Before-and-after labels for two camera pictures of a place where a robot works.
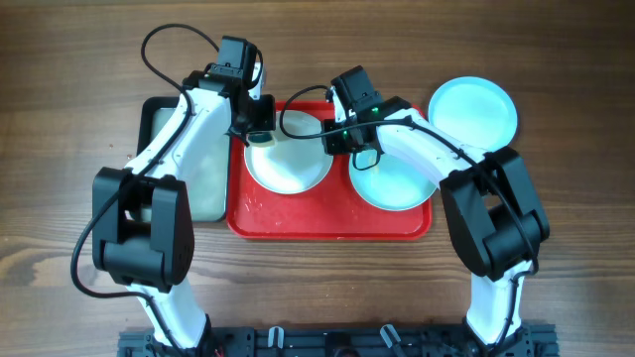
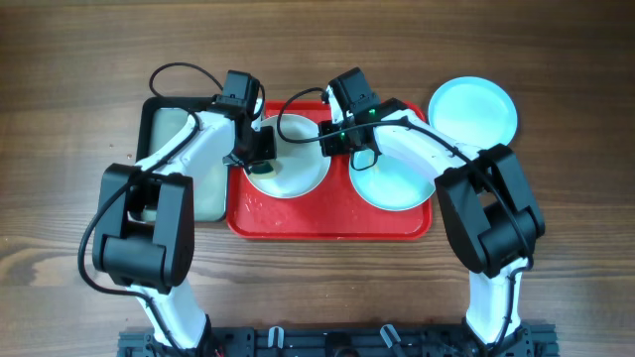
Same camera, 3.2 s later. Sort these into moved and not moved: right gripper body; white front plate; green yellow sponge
Moved: green yellow sponge
Not moved: right gripper body; white front plate
